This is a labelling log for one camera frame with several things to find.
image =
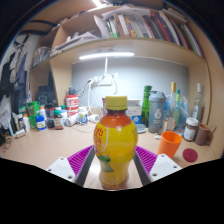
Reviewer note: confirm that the blue and white box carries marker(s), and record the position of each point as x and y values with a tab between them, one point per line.
135	111

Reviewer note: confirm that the red and white can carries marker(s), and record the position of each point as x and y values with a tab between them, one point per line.
71	103

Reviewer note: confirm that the bright tube light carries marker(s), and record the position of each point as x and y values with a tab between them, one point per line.
97	2

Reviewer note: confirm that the dark green glass bottle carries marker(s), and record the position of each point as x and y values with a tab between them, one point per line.
145	106

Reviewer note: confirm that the flat round red coaster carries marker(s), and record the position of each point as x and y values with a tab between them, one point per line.
190	155

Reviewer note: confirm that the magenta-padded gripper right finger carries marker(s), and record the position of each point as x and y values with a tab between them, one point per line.
163	165

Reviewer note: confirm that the white power strip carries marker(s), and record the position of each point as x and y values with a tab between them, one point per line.
103	80

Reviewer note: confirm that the gold-capped clear bottle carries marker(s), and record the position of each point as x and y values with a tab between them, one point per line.
170	113

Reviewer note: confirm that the white-lidded brown jar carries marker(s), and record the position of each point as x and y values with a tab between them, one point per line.
190	130

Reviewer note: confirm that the yellow drink bottle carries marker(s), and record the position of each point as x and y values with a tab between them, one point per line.
116	143

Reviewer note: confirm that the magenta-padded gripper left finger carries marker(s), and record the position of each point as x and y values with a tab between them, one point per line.
60	166

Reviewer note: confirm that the green plastic bottle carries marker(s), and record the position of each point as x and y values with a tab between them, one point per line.
32	115

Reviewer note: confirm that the white bottle with blue label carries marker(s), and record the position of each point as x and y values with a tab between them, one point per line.
41	123

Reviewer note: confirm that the orange plastic cup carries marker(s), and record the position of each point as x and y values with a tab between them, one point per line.
169	143

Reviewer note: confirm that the green-capped clear bottle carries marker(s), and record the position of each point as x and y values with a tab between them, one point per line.
178	100

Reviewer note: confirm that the clear glass bottle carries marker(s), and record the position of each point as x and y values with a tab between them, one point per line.
198	106

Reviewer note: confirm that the wooden shelf unit with books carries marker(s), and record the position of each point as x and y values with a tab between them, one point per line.
133	30

